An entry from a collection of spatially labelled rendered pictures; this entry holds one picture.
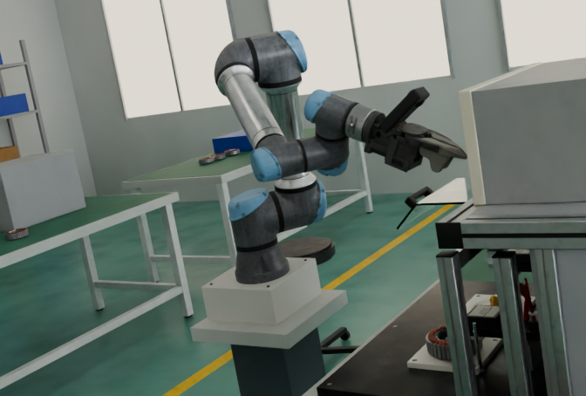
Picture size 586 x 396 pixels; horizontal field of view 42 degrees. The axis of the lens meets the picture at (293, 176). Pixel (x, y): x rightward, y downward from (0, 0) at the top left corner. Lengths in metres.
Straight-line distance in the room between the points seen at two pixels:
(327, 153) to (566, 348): 0.66
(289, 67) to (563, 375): 1.03
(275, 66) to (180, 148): 6.49
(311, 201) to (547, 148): 0.89
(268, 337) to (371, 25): 5.13
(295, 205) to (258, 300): 0.27
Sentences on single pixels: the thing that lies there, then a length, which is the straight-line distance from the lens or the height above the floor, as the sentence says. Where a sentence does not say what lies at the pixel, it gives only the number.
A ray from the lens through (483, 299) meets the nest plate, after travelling 1.90.
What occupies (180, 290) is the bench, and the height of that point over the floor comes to 0.18.
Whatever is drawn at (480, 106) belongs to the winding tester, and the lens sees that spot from 1.36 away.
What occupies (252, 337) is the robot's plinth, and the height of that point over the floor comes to 0.73.
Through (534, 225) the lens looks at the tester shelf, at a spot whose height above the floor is 1.11.
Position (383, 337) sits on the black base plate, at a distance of 1.78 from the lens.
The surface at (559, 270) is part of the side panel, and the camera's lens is 1.28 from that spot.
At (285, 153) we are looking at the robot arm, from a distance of 1.65.
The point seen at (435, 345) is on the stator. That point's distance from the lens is 1.60.
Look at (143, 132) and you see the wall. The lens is 8.75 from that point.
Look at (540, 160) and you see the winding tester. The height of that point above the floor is 1.19.
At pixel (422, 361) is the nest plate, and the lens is 1.61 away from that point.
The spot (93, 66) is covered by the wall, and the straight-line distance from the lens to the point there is 9.15.
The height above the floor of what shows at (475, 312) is 0.87.
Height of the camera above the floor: 1.44
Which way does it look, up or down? 9 degrees down
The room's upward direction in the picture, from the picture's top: 10 degrees counter-clockwise
